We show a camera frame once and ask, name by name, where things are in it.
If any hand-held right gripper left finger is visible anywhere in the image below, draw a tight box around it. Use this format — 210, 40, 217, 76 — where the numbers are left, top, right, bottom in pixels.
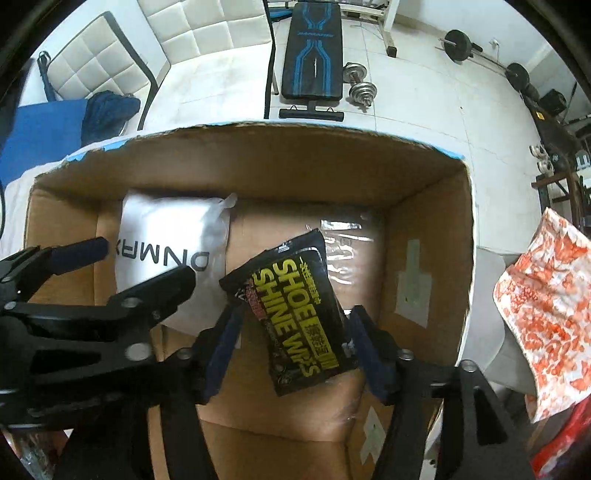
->
148, 303, 245, 480

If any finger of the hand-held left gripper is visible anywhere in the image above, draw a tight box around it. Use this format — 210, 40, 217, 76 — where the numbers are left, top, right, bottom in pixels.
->
104, 265, 198, 333
0, 237, 112, 303

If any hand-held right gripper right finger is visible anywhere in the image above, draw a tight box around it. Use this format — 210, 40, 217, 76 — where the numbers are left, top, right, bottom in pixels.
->
344, 305, 543, 480

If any black wipes packet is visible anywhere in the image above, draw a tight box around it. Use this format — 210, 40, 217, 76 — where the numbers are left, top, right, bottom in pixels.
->
218, 228, 361, 398

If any cardboard box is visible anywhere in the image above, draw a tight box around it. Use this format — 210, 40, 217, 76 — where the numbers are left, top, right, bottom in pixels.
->
23, 121, 479, 480

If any white plastic pouch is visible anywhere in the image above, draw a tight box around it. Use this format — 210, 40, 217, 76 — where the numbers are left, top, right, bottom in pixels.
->
112, 188, 239, 337

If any clear plastic bag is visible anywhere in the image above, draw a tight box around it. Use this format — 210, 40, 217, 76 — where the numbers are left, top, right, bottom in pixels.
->
302, 215, 386, 301

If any blue mat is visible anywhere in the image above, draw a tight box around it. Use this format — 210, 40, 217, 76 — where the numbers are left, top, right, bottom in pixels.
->
0, 98, 89, 186

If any grey seat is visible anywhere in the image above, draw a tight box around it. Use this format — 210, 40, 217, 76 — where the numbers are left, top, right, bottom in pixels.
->
455, 247, 539, 398

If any dark blue cloth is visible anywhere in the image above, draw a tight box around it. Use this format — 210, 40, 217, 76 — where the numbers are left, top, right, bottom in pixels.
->
82, 90, 142, 142

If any orange floral cloth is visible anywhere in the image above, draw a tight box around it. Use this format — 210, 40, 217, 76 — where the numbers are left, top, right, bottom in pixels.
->
492, 207, 591, 424

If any white quilted chair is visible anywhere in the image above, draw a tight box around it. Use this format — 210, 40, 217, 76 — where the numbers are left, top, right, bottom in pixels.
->
38, 10, 161, 132

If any red bag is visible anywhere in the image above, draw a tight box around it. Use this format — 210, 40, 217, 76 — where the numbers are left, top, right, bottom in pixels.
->
530, 396, 591, 477

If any chrome dumbbell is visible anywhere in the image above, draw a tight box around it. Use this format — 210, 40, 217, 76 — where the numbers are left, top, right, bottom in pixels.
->
343, 61, 378, 110

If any black blue weight bench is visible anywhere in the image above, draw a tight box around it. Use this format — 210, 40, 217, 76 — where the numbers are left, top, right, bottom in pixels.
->
262, 0, 348, 123

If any black exercise machine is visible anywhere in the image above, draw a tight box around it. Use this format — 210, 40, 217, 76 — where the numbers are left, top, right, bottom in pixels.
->
521, 85, 591, 185

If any black barbell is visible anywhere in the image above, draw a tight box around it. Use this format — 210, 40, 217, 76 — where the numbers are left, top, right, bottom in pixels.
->
435, 29, 542, 101

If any white metal rack frame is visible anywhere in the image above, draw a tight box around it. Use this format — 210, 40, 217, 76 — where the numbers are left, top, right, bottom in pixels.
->
339, 0, 399, 59

